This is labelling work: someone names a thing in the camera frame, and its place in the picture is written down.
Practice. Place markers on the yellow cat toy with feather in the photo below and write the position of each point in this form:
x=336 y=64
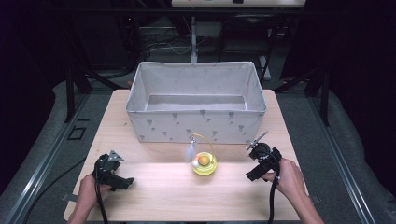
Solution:
x=204 y=169

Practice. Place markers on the orange ball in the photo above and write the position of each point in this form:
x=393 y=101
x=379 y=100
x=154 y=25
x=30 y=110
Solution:
x=204 y=160

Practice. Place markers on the black metal stand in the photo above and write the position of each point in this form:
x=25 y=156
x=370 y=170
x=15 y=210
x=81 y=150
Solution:
x=70 y=93
x=325 y=99

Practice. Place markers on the white metal pole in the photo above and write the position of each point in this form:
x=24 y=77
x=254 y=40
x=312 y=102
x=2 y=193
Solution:
x=194 y=40

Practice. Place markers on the person's left hand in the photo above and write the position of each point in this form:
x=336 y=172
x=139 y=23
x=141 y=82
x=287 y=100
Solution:
x=87 y=193

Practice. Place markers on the grey patterned fabric storage box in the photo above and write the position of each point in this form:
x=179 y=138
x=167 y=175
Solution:
x=196 y=126

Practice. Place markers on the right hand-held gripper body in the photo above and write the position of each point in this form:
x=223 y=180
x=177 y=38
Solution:
x=267 y=157

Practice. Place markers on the aluminium floor rail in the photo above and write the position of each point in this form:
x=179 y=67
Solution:
x=342 y=161
x=43 y=168

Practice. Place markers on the person's right hand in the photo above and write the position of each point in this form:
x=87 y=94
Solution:
x=289 y=180

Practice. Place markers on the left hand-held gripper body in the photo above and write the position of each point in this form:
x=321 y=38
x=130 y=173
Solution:
x=104 y=169

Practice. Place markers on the black chair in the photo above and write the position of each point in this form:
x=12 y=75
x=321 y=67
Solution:
x=246 y=34

